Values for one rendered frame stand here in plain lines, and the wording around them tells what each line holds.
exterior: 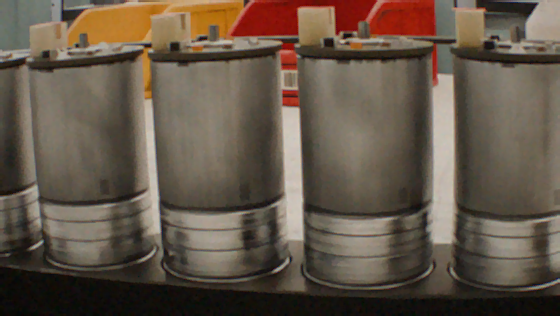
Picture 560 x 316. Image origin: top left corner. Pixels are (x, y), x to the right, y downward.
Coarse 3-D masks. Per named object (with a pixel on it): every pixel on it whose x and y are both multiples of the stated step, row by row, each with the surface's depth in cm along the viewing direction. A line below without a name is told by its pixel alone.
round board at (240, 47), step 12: (204, 36) 16; (168, 48) 15; (180, 48) 15; (216, 48) 15; (228, 48) 15; (240, 48) 15; (252, 48) 15; (264, 48) 15; (276, 48) 15; (180, 60) 15
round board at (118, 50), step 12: (108, 48) 17; (120, 48) 16; (132, 48) 17; (36, 60) 16; (48, 60) 16; (60, 60) 15; (72, 60) 15; (84, 60) 15; (96, 60) 16; (108, 60) 16
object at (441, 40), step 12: (252, 36) 18; (264, 36) 18; (276, 36) 17; (288, 36) 17; (336, 36) 17; (384, 36) 17; (396, 36) 17; (408, 36) 17; (420, 36) 17; (444, 36) 17; (72, 48) 18
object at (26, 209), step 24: (0, 72) 17; (24, 72) 17; (0, 96) 17; (24, 96) 17; (0, 120) 17; (24, 120) 17; (0, 144) 17; (24, 144) 17; (0, 168) 17; (24, 168) 17; (0, 192) 17; (24, 192) 17; (0, 216) 17; (24, 216) 17; (0, 240) 17; (24, 240) 17
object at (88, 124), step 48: (96, 48) 16; (48, 96) 16; (96, 96) 16; (48, 144) 16; (96, 144) 16; (144, 144) 17; (48, 192) 16; (96, 192) 16; (144, 192) 17; (48, 240) 17; (96, 240) 16; (144, 240) 17
